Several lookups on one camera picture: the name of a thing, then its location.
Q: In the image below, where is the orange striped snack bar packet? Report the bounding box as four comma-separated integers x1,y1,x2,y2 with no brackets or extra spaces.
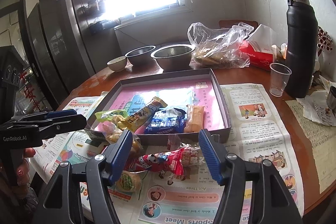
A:
123,97,168,132

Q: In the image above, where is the large steel bowl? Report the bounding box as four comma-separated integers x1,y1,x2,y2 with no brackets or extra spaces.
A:
150,44,195,70

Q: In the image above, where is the dark cloth bag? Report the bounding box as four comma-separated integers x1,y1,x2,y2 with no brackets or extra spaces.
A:
0,46,29,125

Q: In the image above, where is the small ceramic bowl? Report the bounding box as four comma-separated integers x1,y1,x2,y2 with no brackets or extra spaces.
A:
107,56,128,72

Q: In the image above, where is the clear plastic bag of biscuits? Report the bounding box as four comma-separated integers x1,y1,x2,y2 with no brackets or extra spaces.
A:
187,22,255,68

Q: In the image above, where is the dark refrigerator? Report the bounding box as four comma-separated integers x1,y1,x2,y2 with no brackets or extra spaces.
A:
26,0,118,109

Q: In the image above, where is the red tissue box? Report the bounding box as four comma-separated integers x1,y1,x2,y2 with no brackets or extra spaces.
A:
238,24,277,71

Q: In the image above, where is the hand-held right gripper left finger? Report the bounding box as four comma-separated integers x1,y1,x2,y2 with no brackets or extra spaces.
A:
39,130,133,224

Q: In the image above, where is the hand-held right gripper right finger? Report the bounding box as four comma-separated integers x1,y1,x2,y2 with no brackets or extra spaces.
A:
198,129,302,224

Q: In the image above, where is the black thermos flask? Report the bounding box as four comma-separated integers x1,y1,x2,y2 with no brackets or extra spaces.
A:
285,0,319,98

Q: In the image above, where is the green and yellow snack packet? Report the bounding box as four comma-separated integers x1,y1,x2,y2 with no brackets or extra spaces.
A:
94,109,129,130

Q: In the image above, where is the orange cracker packet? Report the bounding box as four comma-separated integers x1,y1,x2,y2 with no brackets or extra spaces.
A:
184,105,205,134

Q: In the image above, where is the red and white candy packet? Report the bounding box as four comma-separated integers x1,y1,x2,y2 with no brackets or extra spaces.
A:
129,149,184,182

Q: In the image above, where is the printed newspaper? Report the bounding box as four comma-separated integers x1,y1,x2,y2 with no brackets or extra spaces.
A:
33,84,305,224

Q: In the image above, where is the small steel cup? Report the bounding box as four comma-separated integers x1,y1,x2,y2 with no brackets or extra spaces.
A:
327,86,336,109

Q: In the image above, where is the clear plastic cup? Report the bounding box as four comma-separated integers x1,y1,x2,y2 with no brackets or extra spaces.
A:
269,63,292,97

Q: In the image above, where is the yellow pastry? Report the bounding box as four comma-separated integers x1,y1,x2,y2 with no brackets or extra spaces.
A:
101,122,142,159

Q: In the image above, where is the grey cardboard box tray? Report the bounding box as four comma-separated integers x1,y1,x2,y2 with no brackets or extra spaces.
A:
85,68,231,144

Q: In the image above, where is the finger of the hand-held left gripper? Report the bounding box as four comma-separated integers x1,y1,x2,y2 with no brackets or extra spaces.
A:
12,109,79,124
38,114,87,139

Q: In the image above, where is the red and white flower ornament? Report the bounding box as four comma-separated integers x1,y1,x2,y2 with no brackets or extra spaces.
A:
316,27,334,56

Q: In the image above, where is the crumpled white paper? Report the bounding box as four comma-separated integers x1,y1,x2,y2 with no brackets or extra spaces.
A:
297,90,336,126

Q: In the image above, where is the handwritten paper sheet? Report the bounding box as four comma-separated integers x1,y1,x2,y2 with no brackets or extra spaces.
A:
286,99,336,194

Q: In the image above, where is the wooden chair back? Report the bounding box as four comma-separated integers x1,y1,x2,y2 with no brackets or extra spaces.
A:
219,20,259,30

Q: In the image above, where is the black magnetic rack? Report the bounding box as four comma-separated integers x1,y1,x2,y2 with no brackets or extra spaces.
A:
89,18,121,35

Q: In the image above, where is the person's left hand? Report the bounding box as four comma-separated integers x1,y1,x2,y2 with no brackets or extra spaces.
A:
16,148,36,186

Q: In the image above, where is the blue cookie packet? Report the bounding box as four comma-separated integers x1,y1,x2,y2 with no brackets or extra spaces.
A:
144,109,187,134

